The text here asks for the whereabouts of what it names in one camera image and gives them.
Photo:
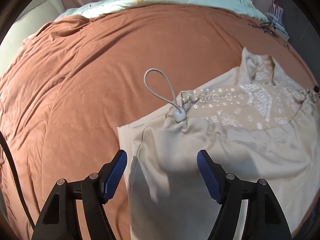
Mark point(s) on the light grey beige jacket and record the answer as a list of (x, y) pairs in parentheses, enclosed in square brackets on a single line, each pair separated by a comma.
[(254, 120)]

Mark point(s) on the cream padded headboard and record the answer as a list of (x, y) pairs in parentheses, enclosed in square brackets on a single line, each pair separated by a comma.
[(32, 18)]

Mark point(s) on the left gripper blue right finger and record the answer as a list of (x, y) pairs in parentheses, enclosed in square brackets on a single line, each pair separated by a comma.
[(226, 192)]

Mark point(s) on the mint green blanket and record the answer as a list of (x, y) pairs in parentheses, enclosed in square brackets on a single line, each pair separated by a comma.
[(92, 10)]

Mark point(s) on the striped item beside bed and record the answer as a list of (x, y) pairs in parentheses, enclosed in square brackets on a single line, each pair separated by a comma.
[(275, 16)]

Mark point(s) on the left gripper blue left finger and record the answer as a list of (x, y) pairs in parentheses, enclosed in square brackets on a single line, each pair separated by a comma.
[(96, 190)]

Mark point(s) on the rust orange bed cover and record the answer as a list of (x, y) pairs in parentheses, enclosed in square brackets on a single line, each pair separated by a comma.
[(79, 79)]

